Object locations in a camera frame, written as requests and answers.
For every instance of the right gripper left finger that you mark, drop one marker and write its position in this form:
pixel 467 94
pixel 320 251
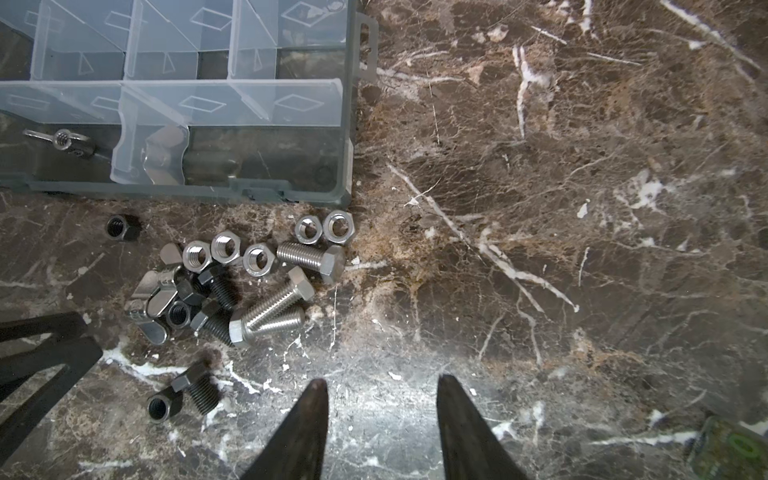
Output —
pixel 297 447

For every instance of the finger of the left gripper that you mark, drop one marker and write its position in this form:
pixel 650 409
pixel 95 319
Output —
pixel 61 327
pixel 71 360

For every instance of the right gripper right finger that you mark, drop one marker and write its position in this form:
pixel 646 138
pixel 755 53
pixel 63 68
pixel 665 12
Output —
pixel 470 449

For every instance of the black hex bolt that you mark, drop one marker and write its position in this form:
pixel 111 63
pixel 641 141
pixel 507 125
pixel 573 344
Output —
pixel 216 279
pixel 215 319
pixel 196 382

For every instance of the black hex nut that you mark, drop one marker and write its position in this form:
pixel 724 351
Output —
pixel 164 405
pixel 123 228
pixel 179 315

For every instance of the silver hex bolt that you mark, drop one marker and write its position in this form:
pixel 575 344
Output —
pixel 297 288
pixel 291 319
pixel 329 262

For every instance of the silver hex nut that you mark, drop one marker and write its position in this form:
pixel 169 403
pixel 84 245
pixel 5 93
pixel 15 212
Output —
pixel 258 260
pixel 226 247
pixel 339 227
pixel 196 256
pixel 308 230

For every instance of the clear grey compartment organizer box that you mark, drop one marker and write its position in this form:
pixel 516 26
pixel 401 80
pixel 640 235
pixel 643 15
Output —
pixel 228 101

